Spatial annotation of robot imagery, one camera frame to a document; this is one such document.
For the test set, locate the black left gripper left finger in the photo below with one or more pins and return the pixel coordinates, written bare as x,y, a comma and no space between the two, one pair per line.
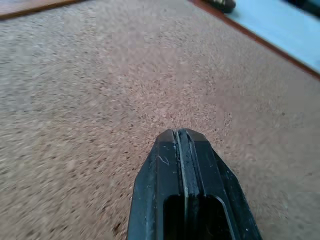
155,190

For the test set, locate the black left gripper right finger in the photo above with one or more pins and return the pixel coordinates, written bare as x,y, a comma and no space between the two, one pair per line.
217,190

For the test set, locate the dark round object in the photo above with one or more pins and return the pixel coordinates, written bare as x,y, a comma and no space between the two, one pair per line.
222,5

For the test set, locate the cork board with wooden frame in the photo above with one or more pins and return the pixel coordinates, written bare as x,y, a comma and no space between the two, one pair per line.
125,82

